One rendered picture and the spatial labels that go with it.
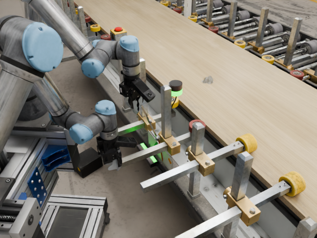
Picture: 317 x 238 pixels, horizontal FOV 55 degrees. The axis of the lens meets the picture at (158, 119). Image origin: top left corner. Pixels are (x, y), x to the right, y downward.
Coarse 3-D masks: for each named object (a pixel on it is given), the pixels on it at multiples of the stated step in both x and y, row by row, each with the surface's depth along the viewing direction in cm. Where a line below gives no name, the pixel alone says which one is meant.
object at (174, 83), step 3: (171, 81) 133; (174, 81) 133; (177, 81) 133; (180, 81) 133; (171, 84) 131; (174, 84) 131; (177, 84) 131; (180, 84) 131; (180, 90) 132; (171, 96) 133; (171, 99) 134; (174, 102) 138; (171, 108) 139
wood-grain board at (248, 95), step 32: (96, 0) 310; (128, 0) 308; (128, 32) 242; (160, 32) 241; (192, 32) 239; (160, 64) 198; (192, 64) 197; (224, 64) 196; (256, 64) 195; (192, 96) 168; (224, 96) 167; (256, 96) 166; (288, 96) 166; (224, 128) 146; (256, 128) 145; (288, 128) 144; (256, 160) 129; (288, 160) 128
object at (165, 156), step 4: (148, 132) 162; (148, 136) 164; (152, 136) 158; (148, 140) 166; (152, 140) 160; (152, 144) 162; (164, 152) 150; (160, 156) 157; (164, 156) 152; (168, 156) 147; (164, 160) 154; (172, 160) 144; (168, 164) 150; (172, 164) 145; (168, 168) 152; (172, 168) 147
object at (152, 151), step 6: (180, 138) 147; (186, 138) 147; (162, 144) 144; (144, 150) 141; (150, 150) 141; (156, 150) 141; (162, 150) 143; (126, 156) 138; (132, 156) 138; (138, 156) 138; (144, 156) 140; (150, 156) 142; (126, 162) 136; (132, 162) 138
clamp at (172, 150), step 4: (160, 132) 150; (160, 136) 148; (172, 136) 146; (160, 140) 149; (164, 140) 145; (168, 140) 144; (172, 140) 144; (176, 140) 144; (168, 144) 142; (180, 144) 142; (168, 148) 143; (172, 148) 140; (176, 148) 142; (180, 148) 143; (168, 152) 145; (172, 152) 142; (176, 152) 143
